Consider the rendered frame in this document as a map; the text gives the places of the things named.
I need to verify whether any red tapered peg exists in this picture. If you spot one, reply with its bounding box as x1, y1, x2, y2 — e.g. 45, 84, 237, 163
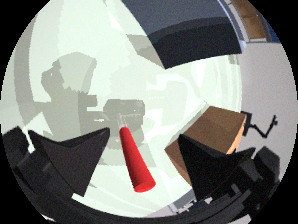
120, 127, 156, 193

